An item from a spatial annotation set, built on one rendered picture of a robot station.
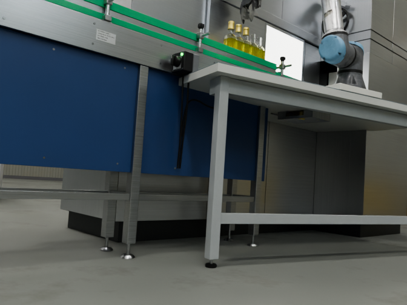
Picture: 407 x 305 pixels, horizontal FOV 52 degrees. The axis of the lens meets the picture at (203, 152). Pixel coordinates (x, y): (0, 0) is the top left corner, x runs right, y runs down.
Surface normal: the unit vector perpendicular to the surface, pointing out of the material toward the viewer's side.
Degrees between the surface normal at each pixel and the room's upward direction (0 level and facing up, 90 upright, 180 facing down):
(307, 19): 90
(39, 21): 90
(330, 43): 97
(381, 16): 90
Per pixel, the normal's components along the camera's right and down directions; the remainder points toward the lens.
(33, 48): 0.68, 0.00
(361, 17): -0.73, -0.09
